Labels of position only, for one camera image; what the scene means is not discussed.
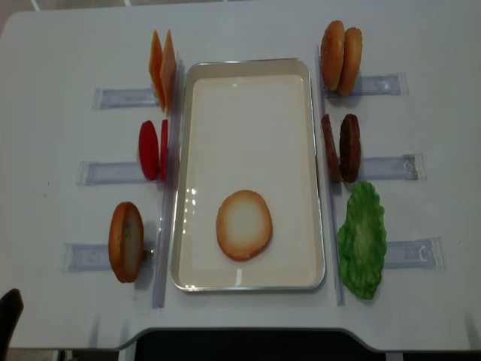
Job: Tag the left clear acrylic rail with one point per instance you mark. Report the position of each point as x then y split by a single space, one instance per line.
169 200

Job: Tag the sesame bun top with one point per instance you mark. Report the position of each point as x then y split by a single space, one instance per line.
332 53

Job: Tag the inner orange cheese slice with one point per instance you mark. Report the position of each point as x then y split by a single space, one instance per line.
168 73

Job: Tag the orange cheese slice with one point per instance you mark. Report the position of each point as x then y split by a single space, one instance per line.
155 65
168 73

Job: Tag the clear holder for cheese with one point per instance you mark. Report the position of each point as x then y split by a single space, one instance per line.
123 98

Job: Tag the green lettuce leaf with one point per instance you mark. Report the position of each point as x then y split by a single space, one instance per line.
362 242

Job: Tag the standing bread slice left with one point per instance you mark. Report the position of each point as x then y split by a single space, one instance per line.
126 242

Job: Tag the black object at corner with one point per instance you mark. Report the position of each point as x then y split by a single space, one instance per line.
11 309

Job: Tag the right clear acrylic rail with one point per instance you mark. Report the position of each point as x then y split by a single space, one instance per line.
332 214

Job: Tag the clear holder for lettuce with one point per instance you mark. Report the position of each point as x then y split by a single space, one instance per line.
426 253

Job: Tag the inner brown meat patty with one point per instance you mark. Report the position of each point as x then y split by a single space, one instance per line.
330 151

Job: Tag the clear holder for patties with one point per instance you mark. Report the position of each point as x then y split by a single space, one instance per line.
408 167

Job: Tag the clear acrylic rail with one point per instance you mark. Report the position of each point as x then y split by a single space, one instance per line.
332 214
169 200

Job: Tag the plain bun slice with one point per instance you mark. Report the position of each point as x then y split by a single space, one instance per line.
351 61

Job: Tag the white rectangular tray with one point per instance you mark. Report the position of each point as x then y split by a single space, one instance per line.
248 126

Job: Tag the clear holder for tomato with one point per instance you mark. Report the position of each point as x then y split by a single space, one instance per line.
103 173

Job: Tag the clear holder for buns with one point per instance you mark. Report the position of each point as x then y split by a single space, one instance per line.
381 85

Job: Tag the clear holder for bread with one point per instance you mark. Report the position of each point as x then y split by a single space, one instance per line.
85 258

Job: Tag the outer orange cheese slice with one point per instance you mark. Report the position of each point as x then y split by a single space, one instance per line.
155 65

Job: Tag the bread slice on tray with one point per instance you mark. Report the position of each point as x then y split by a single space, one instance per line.
243 225

